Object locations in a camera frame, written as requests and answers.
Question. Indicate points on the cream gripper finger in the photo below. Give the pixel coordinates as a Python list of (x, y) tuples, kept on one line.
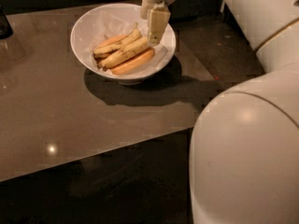
[(146, 7), (158, 18)]

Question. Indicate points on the yellow banana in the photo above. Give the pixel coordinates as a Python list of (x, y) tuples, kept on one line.
[(124, 54), (118, 44)]

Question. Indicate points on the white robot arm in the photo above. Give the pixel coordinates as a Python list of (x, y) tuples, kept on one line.
[(244, 151)]

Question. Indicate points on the white paper bowl liner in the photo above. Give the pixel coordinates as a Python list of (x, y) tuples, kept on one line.
[(112, 22)]

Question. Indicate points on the orange bread roll rear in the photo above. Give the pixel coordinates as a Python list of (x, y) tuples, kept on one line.
[(111, 40)]

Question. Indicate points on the orange bread roll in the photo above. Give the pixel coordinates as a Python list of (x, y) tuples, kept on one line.
[(140, 59), (111, 40)]

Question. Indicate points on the orange bread roll front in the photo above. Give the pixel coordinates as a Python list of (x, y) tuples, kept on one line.
[(140, 59)]

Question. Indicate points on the dark object table corner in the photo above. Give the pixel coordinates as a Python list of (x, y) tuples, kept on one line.
[(5, 28)]

